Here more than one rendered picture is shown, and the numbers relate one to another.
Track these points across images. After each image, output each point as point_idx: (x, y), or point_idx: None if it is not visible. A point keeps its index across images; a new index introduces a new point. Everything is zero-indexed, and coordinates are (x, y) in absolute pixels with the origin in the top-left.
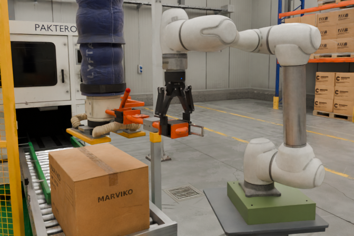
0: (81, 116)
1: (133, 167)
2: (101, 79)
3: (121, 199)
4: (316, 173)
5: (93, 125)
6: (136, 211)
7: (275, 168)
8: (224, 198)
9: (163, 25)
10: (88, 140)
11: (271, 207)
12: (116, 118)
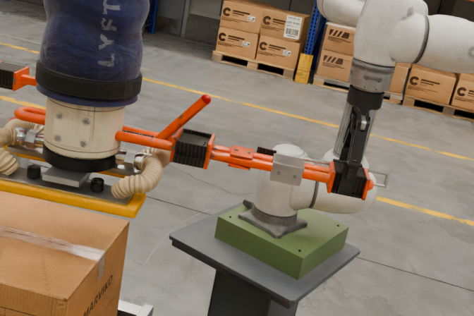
0: (1, 140)
1: (114, 233)
2: (129, 70)
3: (101, 300)
4: (376, 192)
5: (87, 167)
6: (109, 311)
7: (324, 191)
8: (218, 244)
9: (392, 18)
10: (123, 210)
11: (319, 247)
12: (180, 156)
